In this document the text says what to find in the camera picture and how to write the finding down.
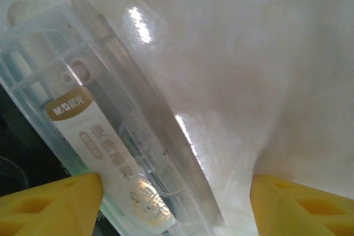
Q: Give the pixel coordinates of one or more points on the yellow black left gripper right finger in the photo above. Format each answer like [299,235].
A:
[304,208]

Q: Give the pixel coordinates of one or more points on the clear plastic compass case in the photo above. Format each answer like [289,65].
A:
[83,81]

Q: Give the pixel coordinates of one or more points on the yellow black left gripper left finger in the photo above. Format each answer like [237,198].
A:
[41,208]

